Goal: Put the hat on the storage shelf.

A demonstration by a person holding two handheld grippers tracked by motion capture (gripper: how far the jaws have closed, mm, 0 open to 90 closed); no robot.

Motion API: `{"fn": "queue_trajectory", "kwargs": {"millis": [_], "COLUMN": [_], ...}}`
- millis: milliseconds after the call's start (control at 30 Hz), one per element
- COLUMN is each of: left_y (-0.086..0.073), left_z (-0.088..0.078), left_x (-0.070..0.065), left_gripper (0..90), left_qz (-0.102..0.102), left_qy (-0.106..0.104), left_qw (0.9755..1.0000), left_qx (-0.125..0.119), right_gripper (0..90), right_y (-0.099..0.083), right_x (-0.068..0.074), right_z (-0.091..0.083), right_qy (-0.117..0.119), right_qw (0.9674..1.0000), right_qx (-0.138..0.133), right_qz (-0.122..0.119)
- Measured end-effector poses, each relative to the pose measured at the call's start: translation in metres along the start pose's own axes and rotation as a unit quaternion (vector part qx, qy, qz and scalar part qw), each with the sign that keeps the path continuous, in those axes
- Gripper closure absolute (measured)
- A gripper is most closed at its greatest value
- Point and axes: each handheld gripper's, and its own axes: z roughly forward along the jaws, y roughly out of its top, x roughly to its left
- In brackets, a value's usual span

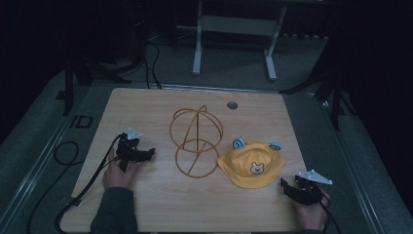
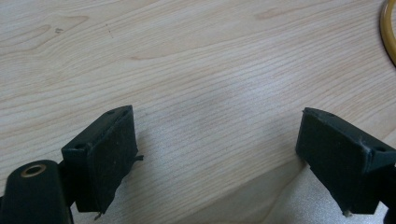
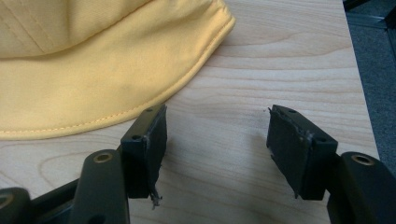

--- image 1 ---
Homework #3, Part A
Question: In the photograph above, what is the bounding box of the black metal stand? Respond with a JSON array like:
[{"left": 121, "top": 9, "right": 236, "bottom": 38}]
[
  {"left": 278, "top": 38, "right": 357, "bottom": 132},
  {"left": 56, "top": 48, "right": 145, "bottom": 117}
]

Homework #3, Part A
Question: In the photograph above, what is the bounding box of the gold wire hat stand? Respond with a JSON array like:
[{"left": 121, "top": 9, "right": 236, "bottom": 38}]
[{"left": 169, "top": 104, "right": 225, "bottom": 179}]

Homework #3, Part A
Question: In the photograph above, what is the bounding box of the white metal table frame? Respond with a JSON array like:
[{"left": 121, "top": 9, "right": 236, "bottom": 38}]
[{"left": 191, "top": 0, "right": 289, "bottom": 82}]

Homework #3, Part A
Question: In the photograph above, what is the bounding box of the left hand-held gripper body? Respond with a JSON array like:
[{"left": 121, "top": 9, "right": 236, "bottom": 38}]
[{"left": 115, "top": 127, "right": 144, "bottom": 173}]

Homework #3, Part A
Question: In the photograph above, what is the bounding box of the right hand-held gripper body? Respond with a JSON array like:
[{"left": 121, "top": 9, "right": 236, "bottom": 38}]
[{"left": 293, "top": 169, "right": 333, "bottom": 207}]

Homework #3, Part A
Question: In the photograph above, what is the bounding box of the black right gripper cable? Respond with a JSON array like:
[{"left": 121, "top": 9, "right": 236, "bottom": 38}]
[{"left": 319, "top": 190, "right": 343, "bottom": 234}]

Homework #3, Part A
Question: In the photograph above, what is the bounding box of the person's left hand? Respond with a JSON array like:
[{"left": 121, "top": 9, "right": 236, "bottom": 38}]
[{"left": 102, "top": 147, "right": 143, "bottom": 191}]

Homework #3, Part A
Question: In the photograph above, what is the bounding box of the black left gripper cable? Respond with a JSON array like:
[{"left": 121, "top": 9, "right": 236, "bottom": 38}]
[{"left": 54, "top": 134, "right": 124, "bottom": 234}]

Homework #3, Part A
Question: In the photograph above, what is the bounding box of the yellow bear bucket hat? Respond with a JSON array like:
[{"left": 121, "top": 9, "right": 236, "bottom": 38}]
[{"left": 216, "top": 136, "right": 287, "bottom": 190}]

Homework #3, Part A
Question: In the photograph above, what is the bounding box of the person's right hand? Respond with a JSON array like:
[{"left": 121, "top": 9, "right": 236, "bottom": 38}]
[{"left": 293, "top": 187, "right": 332, "bottom": 232}]

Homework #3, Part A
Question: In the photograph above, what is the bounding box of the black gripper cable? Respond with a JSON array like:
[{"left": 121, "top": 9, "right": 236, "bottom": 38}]
[
  {"left": 319, "top": 190, "right": 343, "bottom": 234},
  {"left": 54, "top": 134, "right": 124, "bottom": 234}
]

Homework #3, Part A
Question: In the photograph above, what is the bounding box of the black looped floor cable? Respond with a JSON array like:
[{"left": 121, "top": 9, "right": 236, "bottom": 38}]
[{"left": 26, "top": 140, "right": 81, "bottom": 234}]

